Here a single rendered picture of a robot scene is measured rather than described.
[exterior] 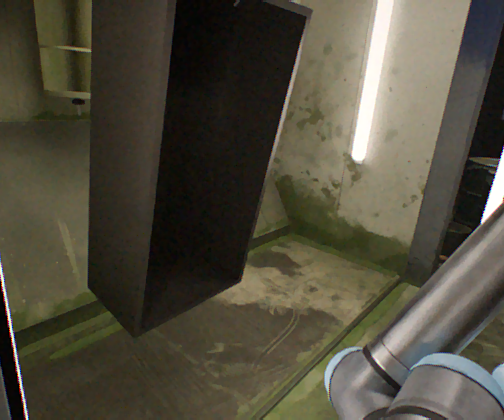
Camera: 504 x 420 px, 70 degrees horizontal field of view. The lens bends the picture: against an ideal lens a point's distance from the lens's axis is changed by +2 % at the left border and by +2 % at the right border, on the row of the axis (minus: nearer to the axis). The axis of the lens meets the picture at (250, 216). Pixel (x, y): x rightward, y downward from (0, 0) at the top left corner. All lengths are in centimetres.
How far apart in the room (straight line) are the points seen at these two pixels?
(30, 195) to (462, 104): 271
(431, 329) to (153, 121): 82
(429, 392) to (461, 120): 254
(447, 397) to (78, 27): 212
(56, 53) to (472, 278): 206
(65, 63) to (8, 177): 68
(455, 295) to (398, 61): 256
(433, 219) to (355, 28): 155
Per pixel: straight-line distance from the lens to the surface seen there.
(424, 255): 305
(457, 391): 41
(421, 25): 298
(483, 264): 53
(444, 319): 53
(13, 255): 222
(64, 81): 221
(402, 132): 294
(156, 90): 102
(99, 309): 232
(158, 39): 101
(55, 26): 222
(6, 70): 247
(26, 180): 235
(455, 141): 285
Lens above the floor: 136
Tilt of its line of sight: 19 degrees down
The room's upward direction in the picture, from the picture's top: 4 degrees clockwise
